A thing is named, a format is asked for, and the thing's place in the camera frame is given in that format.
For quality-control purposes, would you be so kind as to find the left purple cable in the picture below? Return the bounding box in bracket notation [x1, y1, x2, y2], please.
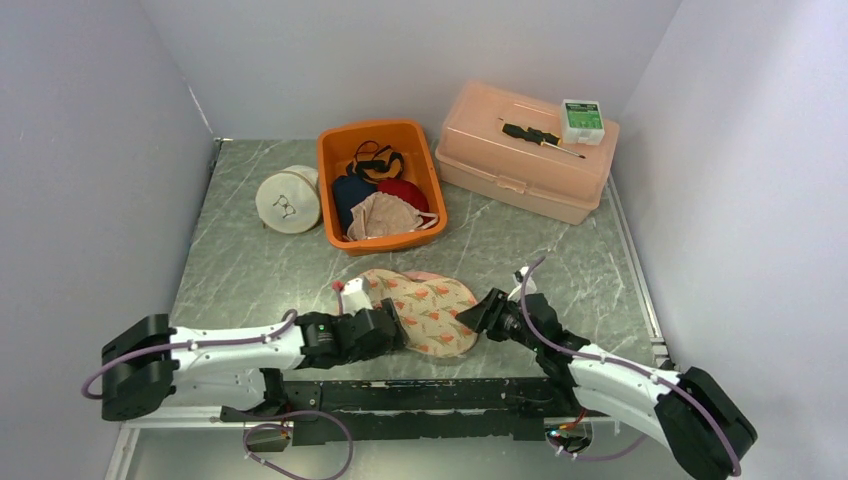
[80, 308, 299, 401]

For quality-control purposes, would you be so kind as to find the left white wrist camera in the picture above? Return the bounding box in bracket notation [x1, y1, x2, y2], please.
[332, 276, 372, 315]

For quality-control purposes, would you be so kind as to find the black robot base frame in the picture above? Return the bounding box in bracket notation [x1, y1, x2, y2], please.
[218, 377, 583, 446]

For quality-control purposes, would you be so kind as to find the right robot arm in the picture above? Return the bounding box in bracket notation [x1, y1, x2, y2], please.
[456, 289, 758, 479]

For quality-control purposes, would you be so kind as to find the orange plastic bin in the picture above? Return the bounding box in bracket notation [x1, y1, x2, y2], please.
[316, 118, 448, 256]

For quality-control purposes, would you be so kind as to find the navy blue bra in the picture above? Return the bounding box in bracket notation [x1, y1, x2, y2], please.
[331, 176, 377, 232]

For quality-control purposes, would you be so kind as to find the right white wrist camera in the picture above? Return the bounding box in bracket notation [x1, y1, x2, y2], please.
[510, 266, 537, 299]

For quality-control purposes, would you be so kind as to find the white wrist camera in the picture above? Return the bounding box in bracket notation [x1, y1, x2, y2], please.
[510, 266, 537, 299]
[332, 276, 372, 315]

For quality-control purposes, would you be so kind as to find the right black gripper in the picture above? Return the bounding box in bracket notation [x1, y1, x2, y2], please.
[455, 287, 542, 353]

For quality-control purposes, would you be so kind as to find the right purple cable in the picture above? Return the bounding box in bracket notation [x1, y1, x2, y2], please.
[519, 256, 743, 478]

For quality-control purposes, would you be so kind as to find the pink plastic storage box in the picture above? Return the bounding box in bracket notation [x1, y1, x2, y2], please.
[435, 81, 620, 225]

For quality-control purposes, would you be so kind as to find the black yellow screwdriver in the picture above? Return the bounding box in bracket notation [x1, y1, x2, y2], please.
[499, 117, 586, 159]

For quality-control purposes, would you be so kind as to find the white green small box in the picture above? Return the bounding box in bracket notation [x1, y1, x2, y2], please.
[560, 99, 605, 146]

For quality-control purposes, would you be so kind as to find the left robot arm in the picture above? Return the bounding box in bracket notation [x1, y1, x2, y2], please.
[80, 300, 408, 422]

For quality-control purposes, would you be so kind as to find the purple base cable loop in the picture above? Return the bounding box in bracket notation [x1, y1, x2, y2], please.
[242, 410, 355, 480]

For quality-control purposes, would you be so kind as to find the floral mesh laundry bag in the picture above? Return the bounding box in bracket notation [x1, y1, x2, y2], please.
[361, 269, 478, 358]

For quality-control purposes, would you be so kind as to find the red bra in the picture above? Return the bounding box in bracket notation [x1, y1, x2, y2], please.
[376, 178, 430, 213]

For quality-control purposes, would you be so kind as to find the black orange bra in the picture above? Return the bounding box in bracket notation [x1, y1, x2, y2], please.
[345, 140, 405, 185]

